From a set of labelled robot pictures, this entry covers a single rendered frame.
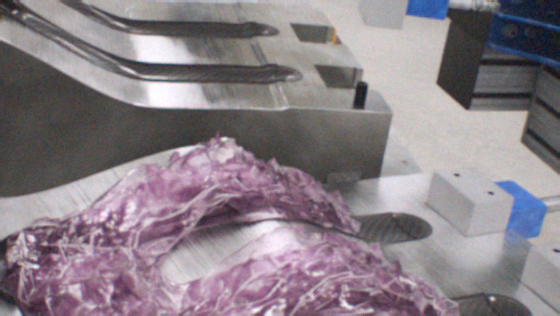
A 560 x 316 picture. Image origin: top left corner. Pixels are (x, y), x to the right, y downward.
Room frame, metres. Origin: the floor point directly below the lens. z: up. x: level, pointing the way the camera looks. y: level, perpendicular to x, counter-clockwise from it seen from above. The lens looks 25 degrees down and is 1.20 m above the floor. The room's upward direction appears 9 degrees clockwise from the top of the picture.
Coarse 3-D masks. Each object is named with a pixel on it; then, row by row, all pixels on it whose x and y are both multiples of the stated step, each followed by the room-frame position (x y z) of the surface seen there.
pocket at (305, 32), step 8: (296, 24) 0.95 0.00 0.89; (304, 24) 0.96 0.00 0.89; (296, 32) 0.95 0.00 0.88; (304, 32) 0.96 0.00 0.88; (312, 32) 0.96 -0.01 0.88; (320, 32) 0.96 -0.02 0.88; (328, 32) 0.96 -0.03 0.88; (304, 40) 0.96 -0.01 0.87; (312, 40) 0.96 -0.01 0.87; (320, 40) 0.96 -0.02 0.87; (328, 40) 0.96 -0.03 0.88
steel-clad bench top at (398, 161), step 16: (160, 0) 1.24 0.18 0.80; (176, 0) 1.25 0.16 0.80; (192, 0) 1.26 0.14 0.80; (208, 0) 1.27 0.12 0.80; (224, 0) 1.28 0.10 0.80; (240, 0) 1.29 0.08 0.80; (256, 0) 1.30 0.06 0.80; (272, 0) 1.31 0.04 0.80; (288, 0) 1.33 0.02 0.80; (304, 0) 1.34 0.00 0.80; (400, 144) 0.91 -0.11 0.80; (384, 160) 0.87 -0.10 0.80; (400, 160) 0.88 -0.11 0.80; (384, 176) 0.84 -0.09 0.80
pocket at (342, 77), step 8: (320, 72) 0.85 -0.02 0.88; (328, 72) 0.85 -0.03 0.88; (336, 72) 0.85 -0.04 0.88; (344, 72) 0.85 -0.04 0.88; (352, 72) 0.86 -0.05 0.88; (360, 72) 0.86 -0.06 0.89; (328, 80) 0.85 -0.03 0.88; (336, 80) 0.85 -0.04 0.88; (344, 80) 0.85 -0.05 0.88; (352, 80) 0.86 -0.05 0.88; (360, 80) 0.86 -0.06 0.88; (344, 88) 0.86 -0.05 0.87; (352, 88) 0.86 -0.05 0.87
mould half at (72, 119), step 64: (128, 0) 0.96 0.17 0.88; (0, 64) 0.69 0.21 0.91; (64, 64) 0.71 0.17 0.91; (256, 64) 0.83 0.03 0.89; (320, 64) 0.85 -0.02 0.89; (0, 128) 0.69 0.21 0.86; (64, 128) 0.70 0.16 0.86; (128, 128) 0.71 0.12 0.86; (192, 128) 0.73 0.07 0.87; (256, 128) 0.74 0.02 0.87; (320, 128) 0.75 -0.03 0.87; (384, 128) 0.77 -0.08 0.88; (0, 192) 0.69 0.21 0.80
